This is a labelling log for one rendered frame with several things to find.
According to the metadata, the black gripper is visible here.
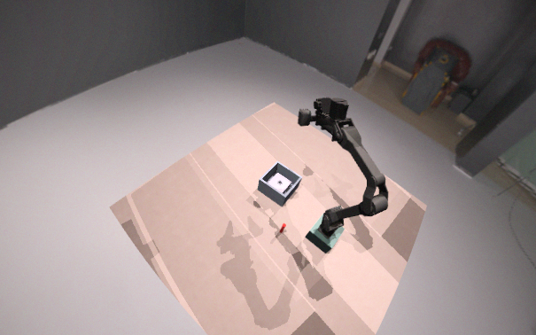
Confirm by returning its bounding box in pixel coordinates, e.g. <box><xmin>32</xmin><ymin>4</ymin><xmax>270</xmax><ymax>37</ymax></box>
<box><xmin>297</xmin><ymin>109</ymin><xmax>330</xmax><ymax>130</ymax></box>

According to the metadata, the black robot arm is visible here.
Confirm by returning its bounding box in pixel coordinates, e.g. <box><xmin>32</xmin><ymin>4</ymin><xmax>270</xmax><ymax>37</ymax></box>
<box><xmin>314</xmin><ymin>97</ymin><xmax>389</xmax><ymax>238</ymax></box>

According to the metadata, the white plate with hole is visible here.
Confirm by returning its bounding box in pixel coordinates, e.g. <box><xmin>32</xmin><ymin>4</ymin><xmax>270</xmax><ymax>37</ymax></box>
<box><xmin>268</xmin><ymin>173</ymin><xmax>291</xmax><ymax>194</ymax></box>

